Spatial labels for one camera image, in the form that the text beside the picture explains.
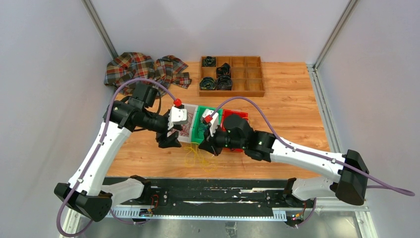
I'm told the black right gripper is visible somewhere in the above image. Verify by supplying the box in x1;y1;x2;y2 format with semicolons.
198;122;245;157

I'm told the red cable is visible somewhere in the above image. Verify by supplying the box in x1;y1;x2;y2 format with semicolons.
178;110;195;138

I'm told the yellow cable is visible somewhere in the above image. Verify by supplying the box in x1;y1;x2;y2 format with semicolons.
183;143;218;173

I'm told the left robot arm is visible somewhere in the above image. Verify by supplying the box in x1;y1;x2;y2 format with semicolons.
54;83;188;222

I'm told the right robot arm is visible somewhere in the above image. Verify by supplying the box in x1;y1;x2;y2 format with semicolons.
199;115;369;207

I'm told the white plastic bin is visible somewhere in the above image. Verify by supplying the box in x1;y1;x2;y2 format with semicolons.
178;104;198;143

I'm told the green plastic bin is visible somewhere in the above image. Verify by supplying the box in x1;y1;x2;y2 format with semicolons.
191;106;215;144

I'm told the red plastic bin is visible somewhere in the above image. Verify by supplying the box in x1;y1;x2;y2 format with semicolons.
221;110;253;152

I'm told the rolled dark tie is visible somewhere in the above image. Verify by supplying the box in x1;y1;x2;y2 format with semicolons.
216;62;231;78
216;75;233;91
199;76;216;91
202;56;216;67

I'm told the wooden compartment tray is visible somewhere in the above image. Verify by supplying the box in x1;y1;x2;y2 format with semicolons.
198;56;265;97

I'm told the plaid cloth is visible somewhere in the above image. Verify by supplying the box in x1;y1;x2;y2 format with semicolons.
104;52;192;89

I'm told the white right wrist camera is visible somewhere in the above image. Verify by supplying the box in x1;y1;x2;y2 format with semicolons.
202;109;219;137

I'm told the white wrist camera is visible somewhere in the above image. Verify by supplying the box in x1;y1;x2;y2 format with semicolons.
202;109;219;137
168;106;188;130

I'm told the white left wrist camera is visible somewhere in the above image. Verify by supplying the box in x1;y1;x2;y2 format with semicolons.
168;106;188;130

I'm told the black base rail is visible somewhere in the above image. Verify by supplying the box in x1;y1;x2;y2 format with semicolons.
108;178;314;227

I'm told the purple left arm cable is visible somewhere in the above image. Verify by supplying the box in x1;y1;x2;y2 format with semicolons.
56;78;183;238

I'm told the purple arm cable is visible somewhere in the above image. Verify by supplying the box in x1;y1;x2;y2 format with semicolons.
203;96;416;197
56;78;183;238

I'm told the aluminium frame profile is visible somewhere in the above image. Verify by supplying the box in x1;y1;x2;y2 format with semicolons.
62;198;377;238

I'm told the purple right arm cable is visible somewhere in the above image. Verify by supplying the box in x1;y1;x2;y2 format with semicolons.
203;96;416;197

